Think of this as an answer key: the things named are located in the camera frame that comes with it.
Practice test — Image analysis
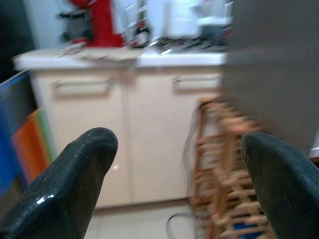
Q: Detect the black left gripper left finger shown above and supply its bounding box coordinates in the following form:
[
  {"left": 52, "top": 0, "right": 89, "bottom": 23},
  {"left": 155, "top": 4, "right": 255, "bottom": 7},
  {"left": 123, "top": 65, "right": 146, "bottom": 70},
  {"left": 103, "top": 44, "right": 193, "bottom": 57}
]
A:
[{"left": 0, "top": 127, "right": 119, "bottom": 239}]

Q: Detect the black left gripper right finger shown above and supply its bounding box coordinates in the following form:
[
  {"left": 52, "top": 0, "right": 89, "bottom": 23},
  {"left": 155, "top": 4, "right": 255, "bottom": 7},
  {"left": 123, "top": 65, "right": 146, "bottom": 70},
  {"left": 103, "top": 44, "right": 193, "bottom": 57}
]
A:
[{"left": 240, "top": 131, "right": 319, "bottom": 239}]

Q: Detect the grey fridge door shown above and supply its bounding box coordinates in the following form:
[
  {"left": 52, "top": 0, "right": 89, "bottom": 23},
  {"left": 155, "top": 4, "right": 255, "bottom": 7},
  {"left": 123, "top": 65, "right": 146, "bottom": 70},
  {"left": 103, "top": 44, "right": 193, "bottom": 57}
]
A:
[{"left": 225, "top": 0, "right": 319, "bottom": 160}]

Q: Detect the orange board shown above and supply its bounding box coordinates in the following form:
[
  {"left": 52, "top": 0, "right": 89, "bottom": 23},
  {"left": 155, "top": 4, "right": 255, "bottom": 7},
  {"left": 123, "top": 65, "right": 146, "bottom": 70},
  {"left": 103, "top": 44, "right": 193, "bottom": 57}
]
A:
[{"left": 10, "top": 117, "right": 49, "bottom": 185}]

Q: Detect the blue box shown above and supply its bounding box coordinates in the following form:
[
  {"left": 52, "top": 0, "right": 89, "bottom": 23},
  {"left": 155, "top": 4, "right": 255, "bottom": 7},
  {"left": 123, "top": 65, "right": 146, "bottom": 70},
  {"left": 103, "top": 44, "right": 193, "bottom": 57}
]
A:
[{"left": 231, "top": 221, "right": 263, "bottom": 235}]

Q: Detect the green board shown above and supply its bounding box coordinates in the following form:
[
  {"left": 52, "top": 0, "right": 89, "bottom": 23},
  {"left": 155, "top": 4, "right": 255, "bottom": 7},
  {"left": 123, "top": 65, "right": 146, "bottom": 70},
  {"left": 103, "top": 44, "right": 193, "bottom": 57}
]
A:
[{"left": 28, "top": 108, "right": 57, "bottom": 163}]

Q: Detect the wooden slatted rack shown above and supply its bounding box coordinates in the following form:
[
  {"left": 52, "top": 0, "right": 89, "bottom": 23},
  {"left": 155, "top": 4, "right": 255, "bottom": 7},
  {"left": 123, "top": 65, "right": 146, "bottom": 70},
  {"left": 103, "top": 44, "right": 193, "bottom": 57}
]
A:
[{"left": 191, "top": 97, "right": 278, "bottom": 239}]

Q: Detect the blue board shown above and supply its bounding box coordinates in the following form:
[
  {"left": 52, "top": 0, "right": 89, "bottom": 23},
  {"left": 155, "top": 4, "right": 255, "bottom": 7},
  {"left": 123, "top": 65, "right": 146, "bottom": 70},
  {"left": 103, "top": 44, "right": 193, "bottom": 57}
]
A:
[{"left": 0, "top": 70, "right": 33, "bottom": 198}]

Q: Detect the cream kitchen cabinet white counter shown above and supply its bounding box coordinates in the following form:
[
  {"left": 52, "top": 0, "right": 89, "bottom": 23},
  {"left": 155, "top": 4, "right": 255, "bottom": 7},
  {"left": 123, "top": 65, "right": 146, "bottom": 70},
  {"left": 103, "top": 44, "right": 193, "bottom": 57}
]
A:
[{"left": 13, "top": 48, "right": 231, "bottom": 209}]

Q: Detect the beige counter mat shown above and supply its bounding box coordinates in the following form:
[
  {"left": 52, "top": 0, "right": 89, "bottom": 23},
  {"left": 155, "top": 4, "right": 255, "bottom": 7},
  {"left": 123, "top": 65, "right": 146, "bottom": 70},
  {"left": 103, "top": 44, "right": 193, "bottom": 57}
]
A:
[{"left": 56, "top": 45, "right": 148, "bottom": 62}]

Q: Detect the red kitchen appliance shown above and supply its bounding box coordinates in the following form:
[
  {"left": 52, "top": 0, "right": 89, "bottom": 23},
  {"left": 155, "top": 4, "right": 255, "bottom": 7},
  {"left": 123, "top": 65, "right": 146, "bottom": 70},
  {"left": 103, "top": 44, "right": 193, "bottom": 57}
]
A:
[{"left": 58, "top": 0, "right": 126, "bottom": 48}]

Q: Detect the gas stove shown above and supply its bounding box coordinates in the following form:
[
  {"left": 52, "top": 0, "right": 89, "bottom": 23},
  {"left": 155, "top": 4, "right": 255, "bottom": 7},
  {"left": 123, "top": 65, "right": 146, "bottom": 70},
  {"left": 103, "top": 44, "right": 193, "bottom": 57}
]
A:
[{"left": 149, "top": 35, "right": 228, "bottom": 52}]

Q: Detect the white pot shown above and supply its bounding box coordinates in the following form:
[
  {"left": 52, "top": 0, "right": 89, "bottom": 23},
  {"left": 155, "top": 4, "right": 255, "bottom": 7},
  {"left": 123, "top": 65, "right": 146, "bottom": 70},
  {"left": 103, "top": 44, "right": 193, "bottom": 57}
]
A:
[{"left": 162, "top": 0, "right": 233, "bottom": 38}]

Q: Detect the silver cabinet handle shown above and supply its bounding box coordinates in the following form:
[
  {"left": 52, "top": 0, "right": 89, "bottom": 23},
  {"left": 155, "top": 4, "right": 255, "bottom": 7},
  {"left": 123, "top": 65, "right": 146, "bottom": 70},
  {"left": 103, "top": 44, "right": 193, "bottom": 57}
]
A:
[
  {"left": 172, "top": 74, "right": 224, "bottom": 92},
  {"left": 50, "top": 78, "right": 113, "bottom": 97}
]

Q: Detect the black floor cable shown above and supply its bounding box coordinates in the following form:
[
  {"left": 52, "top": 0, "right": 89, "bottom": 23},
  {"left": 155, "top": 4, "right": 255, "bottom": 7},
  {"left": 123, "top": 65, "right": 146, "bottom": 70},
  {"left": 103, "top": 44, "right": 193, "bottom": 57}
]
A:
[{"left": 166, "top": 99, "right": 208, "bottom": 239}]

